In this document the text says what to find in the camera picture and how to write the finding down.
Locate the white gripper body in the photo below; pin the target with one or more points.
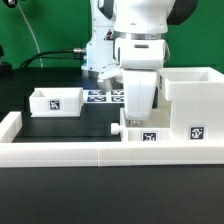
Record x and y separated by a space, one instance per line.
139 62

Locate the black device at left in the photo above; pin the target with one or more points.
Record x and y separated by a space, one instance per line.
5 67

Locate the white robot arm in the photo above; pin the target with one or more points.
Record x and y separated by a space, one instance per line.
130 19

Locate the white U-shaped border frame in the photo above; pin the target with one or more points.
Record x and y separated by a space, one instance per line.
101 154

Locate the white marker tag plate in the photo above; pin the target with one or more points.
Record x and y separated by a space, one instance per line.
97 96

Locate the white drawer cabinet box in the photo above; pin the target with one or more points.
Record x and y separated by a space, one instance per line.
194 98

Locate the white drawer tray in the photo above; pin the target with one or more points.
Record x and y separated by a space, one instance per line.
56 102
156 128

